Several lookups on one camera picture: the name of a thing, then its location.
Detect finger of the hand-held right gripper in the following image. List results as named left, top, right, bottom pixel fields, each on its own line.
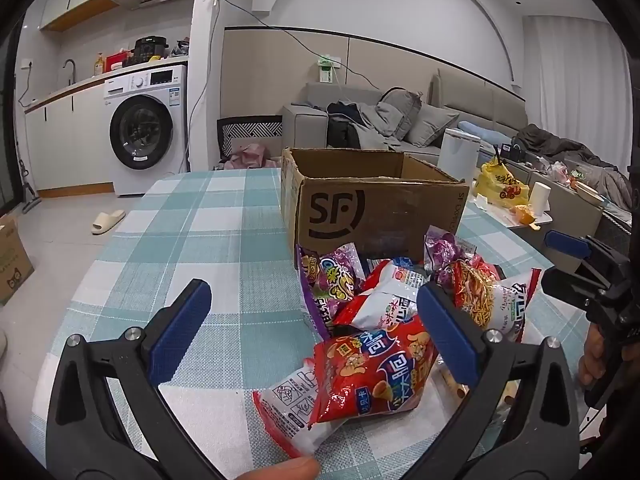
left=541, top=266, right=609, bottom=312
left=545, top=230, right=629, bottom=282

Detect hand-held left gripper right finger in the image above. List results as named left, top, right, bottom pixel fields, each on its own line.
left=400, top=282, right=583, bottom=480

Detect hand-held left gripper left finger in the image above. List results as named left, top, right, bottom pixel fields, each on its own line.
left=45, top=279, right=227, bottom=480

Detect orange sticks snack bag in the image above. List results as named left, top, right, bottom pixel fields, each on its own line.
left=437, top=255, right=543, bottom=343

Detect white and red snack bag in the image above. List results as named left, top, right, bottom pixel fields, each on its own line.
left=332, top=259, right=431, bottom=331

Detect red chips bag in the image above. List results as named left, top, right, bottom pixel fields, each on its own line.
left=307, top=317, right=441, bottom=428

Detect small purple snack bag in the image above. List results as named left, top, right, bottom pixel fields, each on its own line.
left=424, top=225, right=476, bottom=271

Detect white red-edged snack packet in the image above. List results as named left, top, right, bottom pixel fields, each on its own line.
left=251, top=360, right=351, bottom=458

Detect purple snack bag yellow letters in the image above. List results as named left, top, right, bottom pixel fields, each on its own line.
left=296, top=242, right=368, bottom=341

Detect brown cardboard box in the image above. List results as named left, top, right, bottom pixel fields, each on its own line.
left=280, top=147, right=471, bottom=266

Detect person's right hand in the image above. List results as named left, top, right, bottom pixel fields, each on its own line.
left=577, top=325, right=622, bottom=386

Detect person's left hand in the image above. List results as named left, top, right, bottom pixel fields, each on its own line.
left=235, top=457, right=321, bottom=480

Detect coffee table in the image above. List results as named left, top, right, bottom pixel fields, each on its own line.
left=460, top=150, right=631, bottom=271

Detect white paper roll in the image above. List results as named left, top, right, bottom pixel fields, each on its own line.
left=527, top=181, right=552, bottom=218

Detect white bowl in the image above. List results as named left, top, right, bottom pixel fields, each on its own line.
left=572, top=180, right=608, bottom=206

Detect yellow plastic bag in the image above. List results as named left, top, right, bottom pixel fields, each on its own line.
left=474, top=157, right=531, bottom=208

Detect teal checked tablecloth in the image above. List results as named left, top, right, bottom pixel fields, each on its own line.
left=22, top=167, right=601, bottom=480

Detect dark blanket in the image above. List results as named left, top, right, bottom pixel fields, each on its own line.
left=515, top=125, right=633, bottom=211

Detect beige slipper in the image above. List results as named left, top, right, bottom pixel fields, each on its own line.
left=91, top=209, right=127, bottom=235

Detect light blue pillow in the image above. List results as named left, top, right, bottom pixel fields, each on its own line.
left=457, top=120, right=513, bottom=148

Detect white trash bin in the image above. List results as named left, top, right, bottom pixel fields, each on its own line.
left=439, top=127, right=482, bottom=183

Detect white curtain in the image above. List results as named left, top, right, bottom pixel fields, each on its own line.
left=522, top=15, right=633, bottom=171

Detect light grey pillow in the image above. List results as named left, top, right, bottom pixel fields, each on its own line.
left=405, top=102, right=461, bottom=148

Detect cardboard box with cat print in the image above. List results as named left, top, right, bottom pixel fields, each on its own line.
left=0, top=212, right=35, bottom=306

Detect pink cloth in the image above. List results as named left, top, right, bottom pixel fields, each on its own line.
left=222, top=142, right=281, bottom=171

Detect floor mop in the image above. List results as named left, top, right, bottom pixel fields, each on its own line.
left=15, top=85, right=43, bottom=211

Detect white washing machine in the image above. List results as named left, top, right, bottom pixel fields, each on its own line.
left=102, top=64, right=190, bottom=197

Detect dark grey pillow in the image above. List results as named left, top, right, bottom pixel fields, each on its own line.
left=380, top=87, right=423, bottom=141

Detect black white patterned basket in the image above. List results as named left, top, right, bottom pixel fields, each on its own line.
left=216, top=115, right=284, bottom=161

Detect white kitchen base cabinet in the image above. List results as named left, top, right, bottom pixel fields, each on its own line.
left=24, top=77, right=117, bottom=195

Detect pile of clothes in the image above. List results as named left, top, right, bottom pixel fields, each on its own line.
left=326, top=100, right=416, bottom=151

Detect grey sofa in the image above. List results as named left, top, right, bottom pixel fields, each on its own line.
left=281, top=67, right=531, bottom=166

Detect black framed glass door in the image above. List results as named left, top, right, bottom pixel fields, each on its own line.
left=0, top=25, right=23, bottom=211

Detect black pressure cooker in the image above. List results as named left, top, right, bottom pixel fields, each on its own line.
left=134, top=36, right=167, bottom=61

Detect green white wall device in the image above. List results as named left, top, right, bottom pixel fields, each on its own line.
left=316, top=55, right=341, bottom=83

